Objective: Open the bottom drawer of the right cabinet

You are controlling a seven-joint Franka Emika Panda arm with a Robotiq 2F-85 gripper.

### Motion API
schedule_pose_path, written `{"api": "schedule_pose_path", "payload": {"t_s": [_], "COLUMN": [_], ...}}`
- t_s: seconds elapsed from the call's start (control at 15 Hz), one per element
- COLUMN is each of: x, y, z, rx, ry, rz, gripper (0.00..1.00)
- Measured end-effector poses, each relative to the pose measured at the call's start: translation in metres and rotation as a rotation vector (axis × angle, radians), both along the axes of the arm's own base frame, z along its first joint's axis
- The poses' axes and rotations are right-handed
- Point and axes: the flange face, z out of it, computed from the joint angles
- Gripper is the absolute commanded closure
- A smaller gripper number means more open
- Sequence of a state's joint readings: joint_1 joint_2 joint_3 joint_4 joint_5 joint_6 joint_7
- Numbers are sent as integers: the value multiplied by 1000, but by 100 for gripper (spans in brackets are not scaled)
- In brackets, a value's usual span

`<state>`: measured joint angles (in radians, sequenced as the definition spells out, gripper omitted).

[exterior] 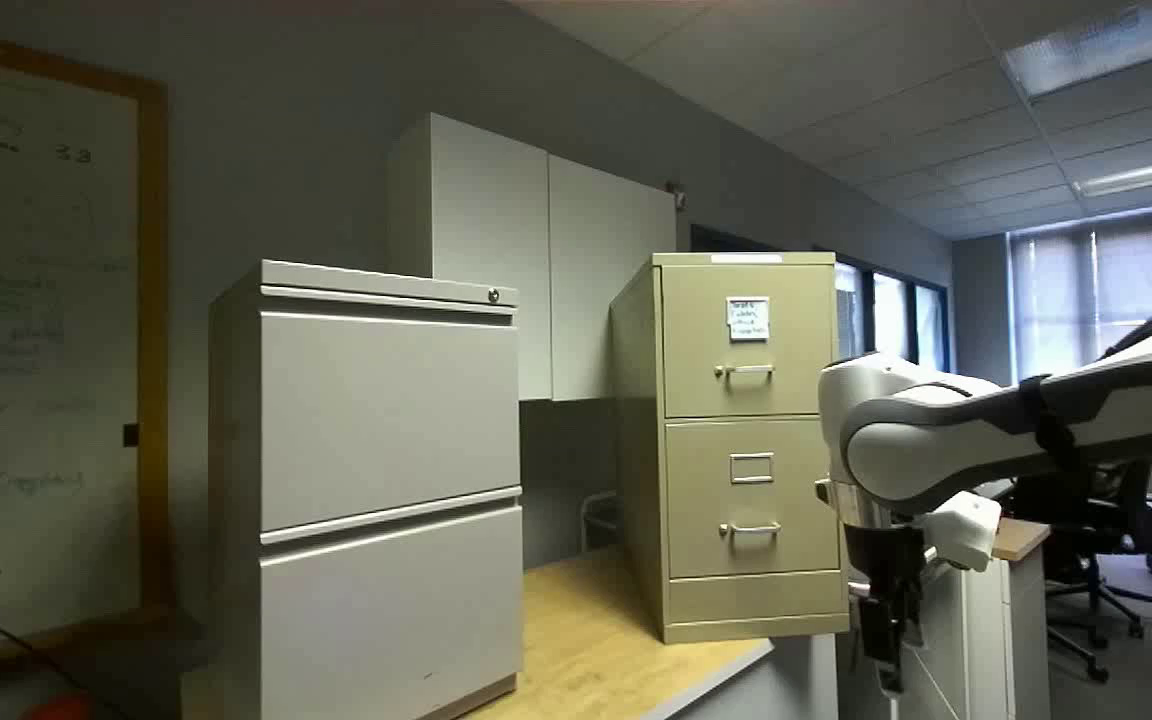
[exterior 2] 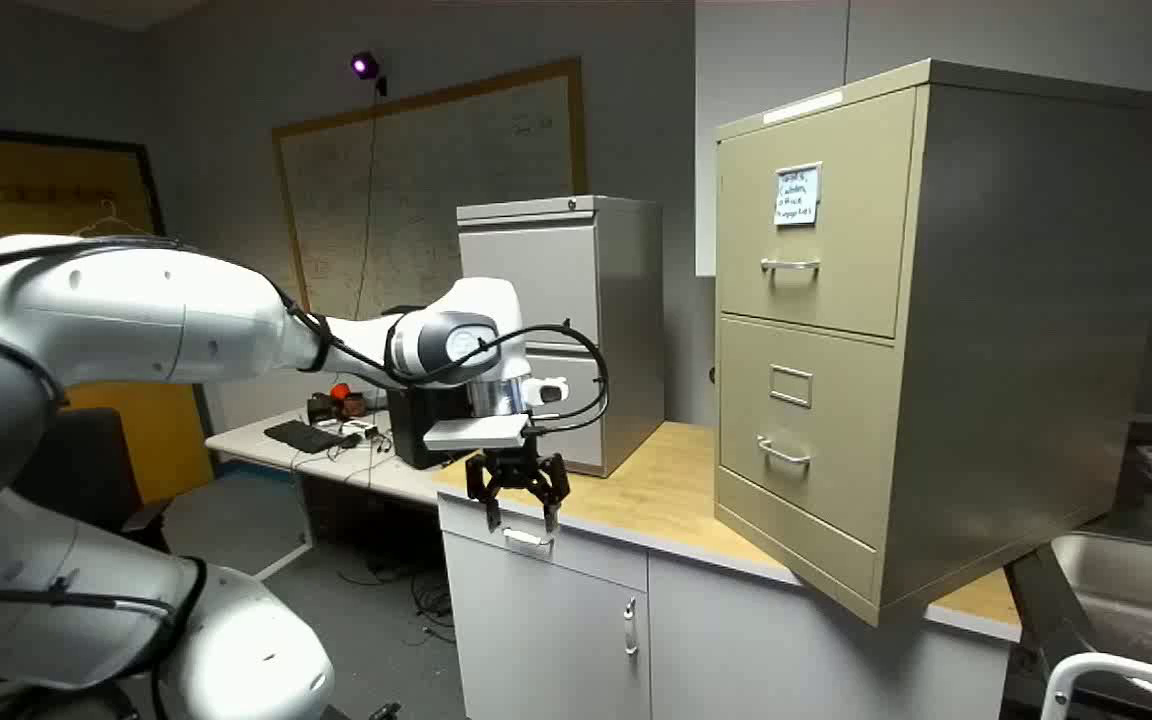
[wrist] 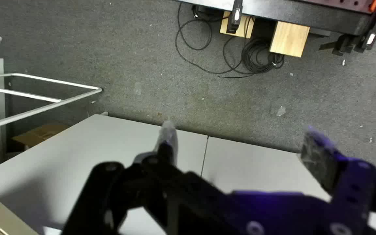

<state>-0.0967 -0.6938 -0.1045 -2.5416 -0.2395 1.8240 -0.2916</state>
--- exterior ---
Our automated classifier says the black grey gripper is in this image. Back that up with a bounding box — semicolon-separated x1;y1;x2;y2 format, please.
842;518;926;669

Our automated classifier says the silver drawer handle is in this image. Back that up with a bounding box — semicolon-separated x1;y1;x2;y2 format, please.
717;515;783;550
711;358;779;395

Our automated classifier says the beige drawer with label holder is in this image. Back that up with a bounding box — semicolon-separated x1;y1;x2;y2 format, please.
659;415;847;584

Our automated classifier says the beige metal filing cabinet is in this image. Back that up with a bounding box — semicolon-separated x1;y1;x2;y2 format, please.
609;248;854;646

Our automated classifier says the beige drawer with white label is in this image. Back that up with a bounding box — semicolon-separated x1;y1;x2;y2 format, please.
655;259;842;421

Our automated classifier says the grey lateral cabinet drawer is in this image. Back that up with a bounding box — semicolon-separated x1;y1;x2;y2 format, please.
257;505;529;720
257;308;524;537

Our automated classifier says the grey lateral file cabinet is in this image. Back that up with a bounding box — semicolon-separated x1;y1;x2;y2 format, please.
209;255;529;720

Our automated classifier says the black office chair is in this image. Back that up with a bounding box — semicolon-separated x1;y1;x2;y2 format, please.
1006;454;1152;682

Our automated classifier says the metal label holder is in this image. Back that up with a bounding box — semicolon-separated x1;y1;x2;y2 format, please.
723;449;779;489

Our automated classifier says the wooden top desk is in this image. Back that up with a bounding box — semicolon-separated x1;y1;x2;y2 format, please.
468;543;847;720

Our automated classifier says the dark interior window row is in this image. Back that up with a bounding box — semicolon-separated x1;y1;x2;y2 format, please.
833;255;954;375

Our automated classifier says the white paper label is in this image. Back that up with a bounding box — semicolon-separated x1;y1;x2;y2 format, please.
723;293;775;348

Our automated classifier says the window with blinds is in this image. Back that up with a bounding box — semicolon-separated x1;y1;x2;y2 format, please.
1006;216;1152;385

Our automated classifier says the fluorescent ceiling light strip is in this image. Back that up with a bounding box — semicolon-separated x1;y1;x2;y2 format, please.
1072;149;1152;203

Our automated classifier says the ceiling light panel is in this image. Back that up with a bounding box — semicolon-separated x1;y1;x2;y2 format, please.
1001;0;1152;99

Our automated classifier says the orange object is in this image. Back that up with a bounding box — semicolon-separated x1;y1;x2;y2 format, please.
23;686;100;720

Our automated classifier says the wood framed whiteboard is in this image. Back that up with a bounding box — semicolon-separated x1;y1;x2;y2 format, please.
0;19;177;644

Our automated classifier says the white pedestal cabinet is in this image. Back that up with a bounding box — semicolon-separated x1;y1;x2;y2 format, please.
840;515;1054;720

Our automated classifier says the white wire bracket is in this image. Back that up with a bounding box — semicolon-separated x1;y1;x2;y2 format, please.
576;489;623;550

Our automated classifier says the white wall cabinet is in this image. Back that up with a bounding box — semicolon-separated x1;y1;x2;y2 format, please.
382;109;680;408

